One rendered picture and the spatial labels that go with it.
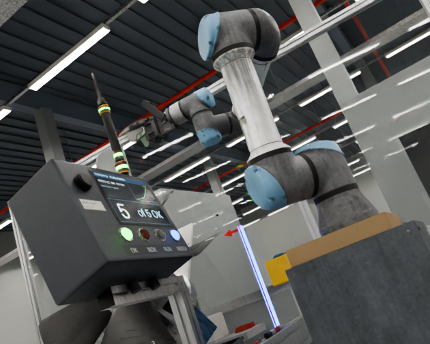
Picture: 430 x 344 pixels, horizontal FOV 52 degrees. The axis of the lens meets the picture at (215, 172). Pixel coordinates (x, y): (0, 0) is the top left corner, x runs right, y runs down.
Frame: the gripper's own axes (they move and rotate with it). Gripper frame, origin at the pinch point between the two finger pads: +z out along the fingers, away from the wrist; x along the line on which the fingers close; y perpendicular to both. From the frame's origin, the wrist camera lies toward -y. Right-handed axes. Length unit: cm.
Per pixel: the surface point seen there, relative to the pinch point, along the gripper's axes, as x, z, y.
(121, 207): -73, -36, 49
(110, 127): -1.6, 5.0, -6.1
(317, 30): 70, -76, -36
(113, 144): -1.9, 5.6, 1.0
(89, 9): 382, 211, -429
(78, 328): -10, 34, 59
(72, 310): -10, 35, 52
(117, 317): -17, 13, 61
